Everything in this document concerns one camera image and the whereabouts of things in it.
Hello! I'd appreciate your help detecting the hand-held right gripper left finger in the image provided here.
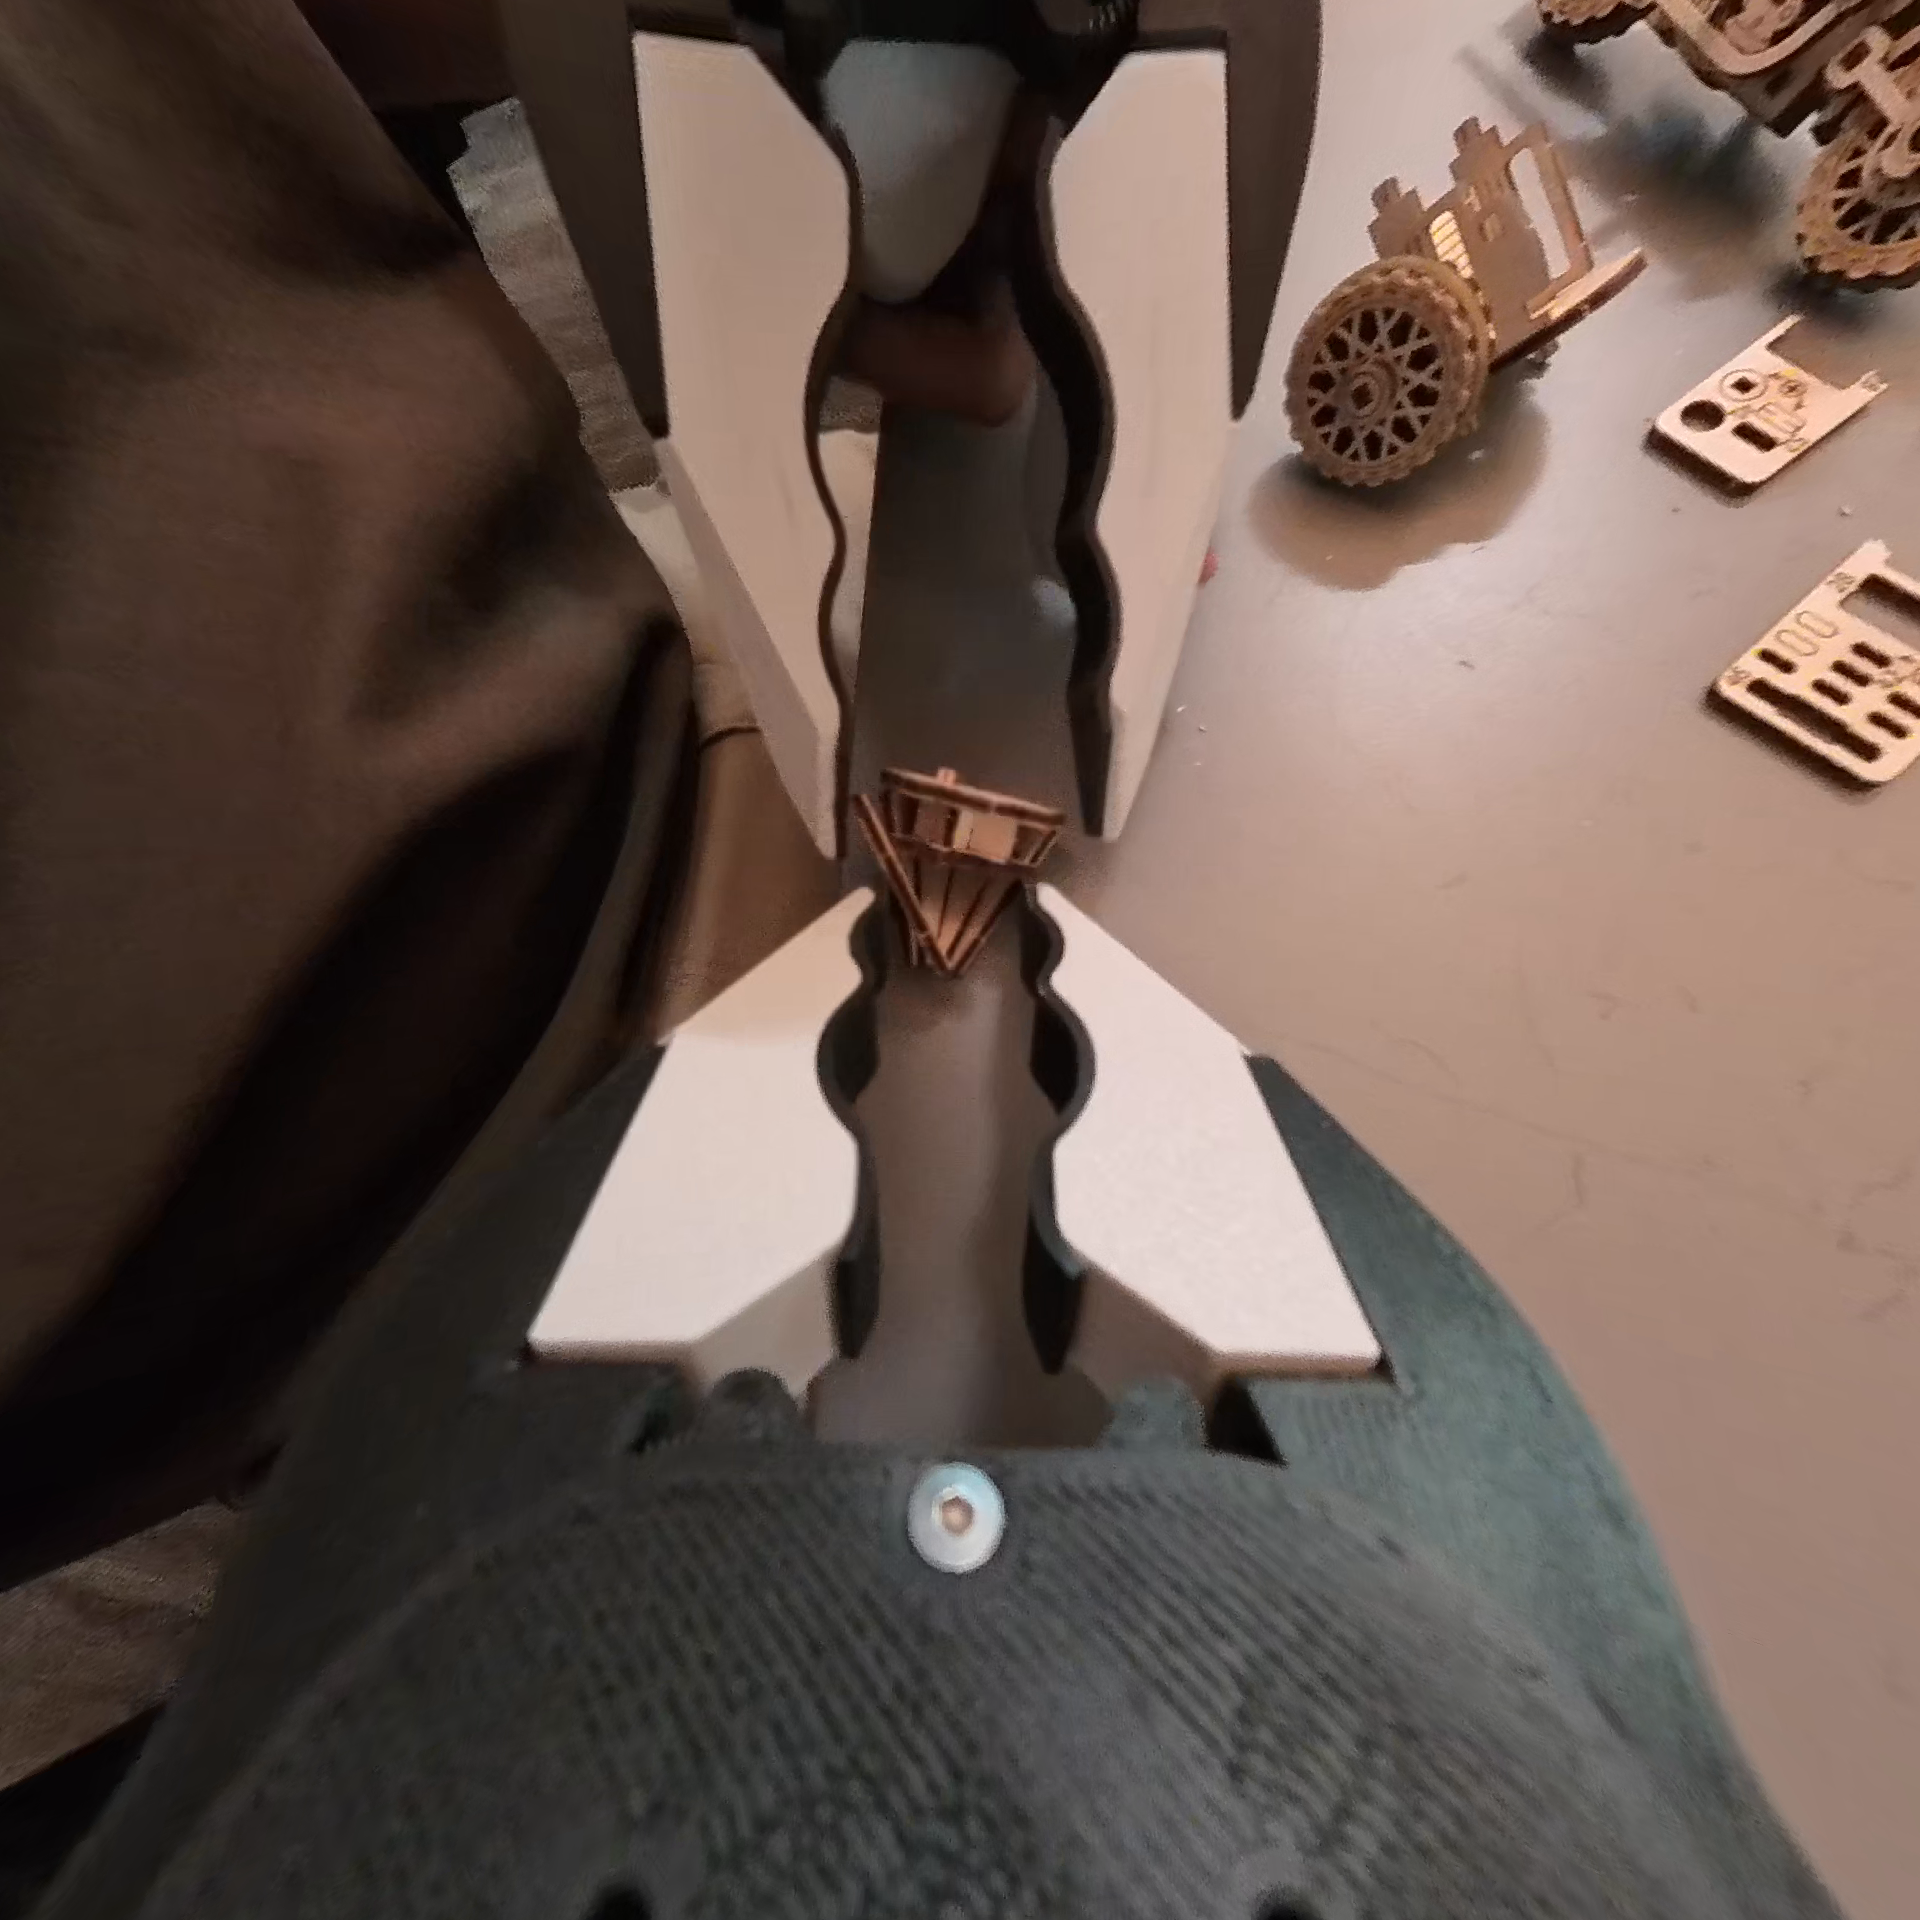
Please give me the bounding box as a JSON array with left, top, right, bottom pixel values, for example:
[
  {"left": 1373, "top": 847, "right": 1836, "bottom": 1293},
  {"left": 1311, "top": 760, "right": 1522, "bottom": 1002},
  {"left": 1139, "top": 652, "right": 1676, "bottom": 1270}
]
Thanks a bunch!
[{"left": 521, "top": 887, "right": 902, "bottom": 1385}]

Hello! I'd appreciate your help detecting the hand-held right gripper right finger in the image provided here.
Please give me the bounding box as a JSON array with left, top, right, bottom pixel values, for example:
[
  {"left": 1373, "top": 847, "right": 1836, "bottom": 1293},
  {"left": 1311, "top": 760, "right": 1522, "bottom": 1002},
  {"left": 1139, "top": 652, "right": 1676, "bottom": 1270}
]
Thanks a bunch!
[{"left": 1026, "top": 887, "right": 1386, "bottom": 1385}]

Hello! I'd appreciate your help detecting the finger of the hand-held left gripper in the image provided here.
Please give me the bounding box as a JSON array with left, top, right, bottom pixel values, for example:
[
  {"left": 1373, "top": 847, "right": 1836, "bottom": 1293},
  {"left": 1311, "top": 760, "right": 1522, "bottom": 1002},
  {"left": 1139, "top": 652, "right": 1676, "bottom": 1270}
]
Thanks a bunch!
[
  {"left": 626, "top": 30, "right": 873, "bottom": 868},
  {"left": 1043, "top": 30, "right": 1240, "bottom": 846}
]

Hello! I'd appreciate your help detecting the small wooden model wheel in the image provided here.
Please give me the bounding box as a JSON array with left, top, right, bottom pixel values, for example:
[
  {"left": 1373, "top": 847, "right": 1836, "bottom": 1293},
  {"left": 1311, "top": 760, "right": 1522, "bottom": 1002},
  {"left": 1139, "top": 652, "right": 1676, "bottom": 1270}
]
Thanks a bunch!
[{"left": 849, "top": 760, "right": 1073, "bottom": 980}]

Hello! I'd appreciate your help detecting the person's left hand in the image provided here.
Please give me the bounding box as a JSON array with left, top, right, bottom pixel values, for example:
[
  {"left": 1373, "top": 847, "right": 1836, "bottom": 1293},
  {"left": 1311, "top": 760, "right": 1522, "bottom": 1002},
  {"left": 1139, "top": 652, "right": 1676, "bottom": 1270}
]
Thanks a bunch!
[{"left": 860, "top": 307, "right": 1043, "bottom": 428}]

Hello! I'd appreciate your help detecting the wooden wheel axle assembly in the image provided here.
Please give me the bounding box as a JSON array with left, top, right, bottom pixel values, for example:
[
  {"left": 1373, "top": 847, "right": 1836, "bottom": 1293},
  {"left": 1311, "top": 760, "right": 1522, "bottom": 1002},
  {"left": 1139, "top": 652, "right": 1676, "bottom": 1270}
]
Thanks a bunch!
[{"left": 1286, "top": 117, "right": 1645, "bottom": 492}]

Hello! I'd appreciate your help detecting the wooden vehicle model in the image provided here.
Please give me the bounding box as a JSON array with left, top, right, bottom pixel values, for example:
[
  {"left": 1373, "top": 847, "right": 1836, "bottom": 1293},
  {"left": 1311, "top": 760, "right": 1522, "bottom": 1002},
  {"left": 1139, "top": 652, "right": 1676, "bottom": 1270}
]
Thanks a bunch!
[{"left": 1538, "top": 0, "right": 1920, "bottom": 291}]

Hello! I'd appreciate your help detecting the small engraved wooden panel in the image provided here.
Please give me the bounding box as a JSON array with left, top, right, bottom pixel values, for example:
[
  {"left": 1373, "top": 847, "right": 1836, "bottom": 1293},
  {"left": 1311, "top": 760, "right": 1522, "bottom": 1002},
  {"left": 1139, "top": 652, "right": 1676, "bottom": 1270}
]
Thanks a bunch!
[{"left": 1645, "top": 312, "right": 1883, "bottom": 492}]

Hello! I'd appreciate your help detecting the person's dark clothing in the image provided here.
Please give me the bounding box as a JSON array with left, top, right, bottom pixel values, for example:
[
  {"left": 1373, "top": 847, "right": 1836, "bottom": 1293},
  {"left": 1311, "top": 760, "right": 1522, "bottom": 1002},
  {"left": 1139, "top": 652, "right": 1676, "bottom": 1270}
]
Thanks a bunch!
[{"left": 0, "top": 0, "right": 712, "bottom": 1602}]

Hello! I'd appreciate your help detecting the wooden panel with slots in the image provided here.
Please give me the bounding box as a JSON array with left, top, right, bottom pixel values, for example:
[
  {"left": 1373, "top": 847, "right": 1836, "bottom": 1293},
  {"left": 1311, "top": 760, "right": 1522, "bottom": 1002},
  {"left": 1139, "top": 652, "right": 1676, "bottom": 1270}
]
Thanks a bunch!
[{"left": 1704, "top": 541, "right": 1920, "bottom": 793}]

